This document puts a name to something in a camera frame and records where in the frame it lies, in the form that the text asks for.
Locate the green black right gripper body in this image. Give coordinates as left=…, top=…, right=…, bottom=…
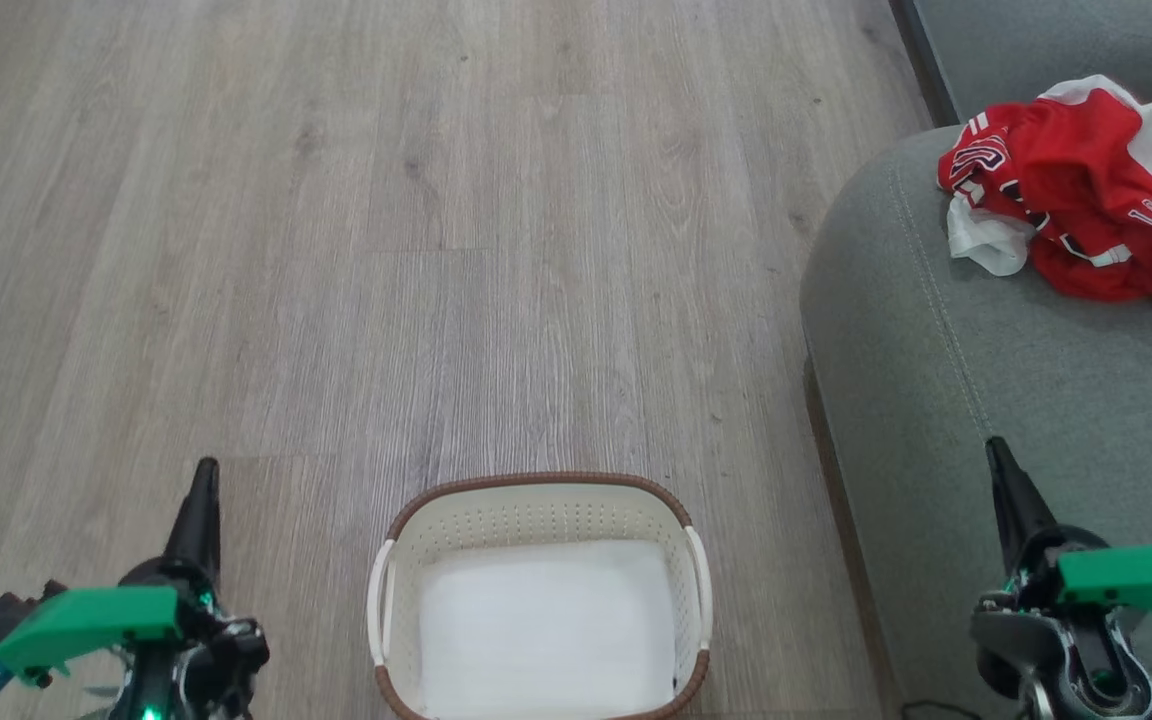
left=971, top=526, right=1152, bottom=643

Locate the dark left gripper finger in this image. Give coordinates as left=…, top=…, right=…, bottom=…
left=163, top=456, right=223, bottom=587

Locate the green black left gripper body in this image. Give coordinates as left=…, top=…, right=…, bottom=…
left=0, top=560, right=271, bottom=720

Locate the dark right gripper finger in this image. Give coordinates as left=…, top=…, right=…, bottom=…
left=983, top=436, right=1061, bottom=578

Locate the red jersey with black lettering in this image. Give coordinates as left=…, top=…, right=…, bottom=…
left=938, top=98, right=1152, bottom=312

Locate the grey fabric sofa seat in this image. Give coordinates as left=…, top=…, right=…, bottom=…
left=800, top=124, right=1152, bottom=720

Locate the white basket with brown rim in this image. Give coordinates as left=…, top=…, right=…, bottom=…
left=366, top=471, right=715, bottom=720

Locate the grey sofa section dark base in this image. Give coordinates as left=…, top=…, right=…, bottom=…
left=890, top=0, right=1152, bottom=128

